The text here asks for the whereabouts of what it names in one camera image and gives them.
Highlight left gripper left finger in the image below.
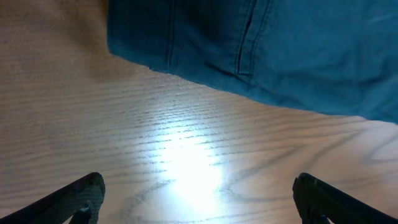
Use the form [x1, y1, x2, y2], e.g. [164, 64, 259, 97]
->
[1, 172, 106, 224]

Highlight folded navy cloth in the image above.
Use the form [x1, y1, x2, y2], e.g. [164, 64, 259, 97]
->
[107, 0, 397, 123]

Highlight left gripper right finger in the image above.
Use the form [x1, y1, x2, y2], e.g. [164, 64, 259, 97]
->
[292, 173, 397, 224]

